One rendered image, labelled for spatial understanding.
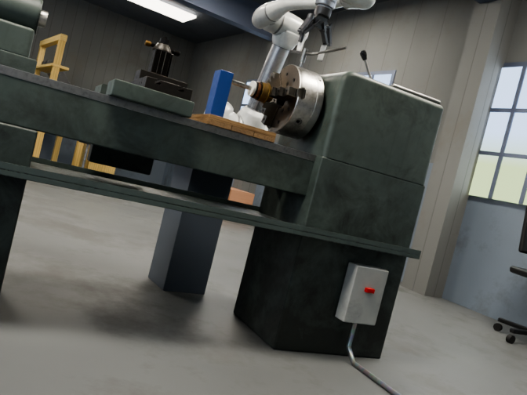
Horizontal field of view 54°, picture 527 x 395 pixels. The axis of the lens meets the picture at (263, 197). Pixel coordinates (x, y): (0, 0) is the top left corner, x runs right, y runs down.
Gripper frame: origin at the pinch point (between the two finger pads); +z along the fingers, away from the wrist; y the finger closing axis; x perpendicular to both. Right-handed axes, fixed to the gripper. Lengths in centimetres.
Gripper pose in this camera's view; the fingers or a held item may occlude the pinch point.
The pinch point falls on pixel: (310, 53)
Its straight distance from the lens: 240.8
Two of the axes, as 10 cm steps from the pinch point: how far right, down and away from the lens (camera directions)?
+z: -2.9, 9.5, 1.4
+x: -6.2, -3.0, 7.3
